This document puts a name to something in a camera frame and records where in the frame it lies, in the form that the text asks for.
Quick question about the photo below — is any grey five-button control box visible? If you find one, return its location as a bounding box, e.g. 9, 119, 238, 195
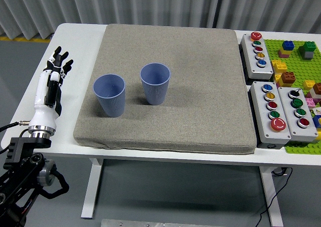
240, 31, 274, 80
250, 81, 292, 145

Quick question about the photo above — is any large yellow brick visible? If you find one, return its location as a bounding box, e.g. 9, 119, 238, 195
271, 59, 287, 74

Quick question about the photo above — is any yellow floor tape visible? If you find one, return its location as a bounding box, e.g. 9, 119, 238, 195
0, 35, 52, 42

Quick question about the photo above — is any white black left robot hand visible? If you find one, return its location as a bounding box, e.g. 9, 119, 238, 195
28, 46, 75, 129

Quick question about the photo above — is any brown orange yellow brick stack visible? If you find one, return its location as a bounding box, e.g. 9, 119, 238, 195
274, 71, 297, 88

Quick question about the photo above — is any grey box with selector knob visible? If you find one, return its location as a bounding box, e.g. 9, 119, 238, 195
277, 86, 318, 142

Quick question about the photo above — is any small yellow brick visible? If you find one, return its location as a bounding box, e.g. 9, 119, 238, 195
302, 80, 316, 91

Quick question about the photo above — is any grey pleated curtain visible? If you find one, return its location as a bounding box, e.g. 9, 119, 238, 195
0, 0, 321, 40

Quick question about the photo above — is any black floor cable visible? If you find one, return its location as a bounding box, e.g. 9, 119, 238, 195
255, 167, 293, 227

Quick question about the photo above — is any blue yellow purple brick stack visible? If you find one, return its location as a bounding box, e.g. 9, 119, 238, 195
277, 40, 296, 59

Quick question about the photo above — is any grey-brown fabric mat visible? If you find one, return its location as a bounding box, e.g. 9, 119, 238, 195
73, 23, 258, 155

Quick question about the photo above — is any blue ribbed plastic cup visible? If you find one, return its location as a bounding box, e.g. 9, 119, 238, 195
93, 73, 126, 118
139, 62, 172, 106

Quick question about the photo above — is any green studded baseplate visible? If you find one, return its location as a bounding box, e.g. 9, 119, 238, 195
263, 38, 321, 155

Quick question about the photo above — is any white table leg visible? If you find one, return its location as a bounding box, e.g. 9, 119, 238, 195
80, 158, 104, 219
259, 166, 284, 227

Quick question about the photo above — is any green grey brick stack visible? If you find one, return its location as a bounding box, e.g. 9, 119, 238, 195
297, 41, 316, 60

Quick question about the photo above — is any brown white pink brick stack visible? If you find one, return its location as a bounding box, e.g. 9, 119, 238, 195
307, 82, 321, 104

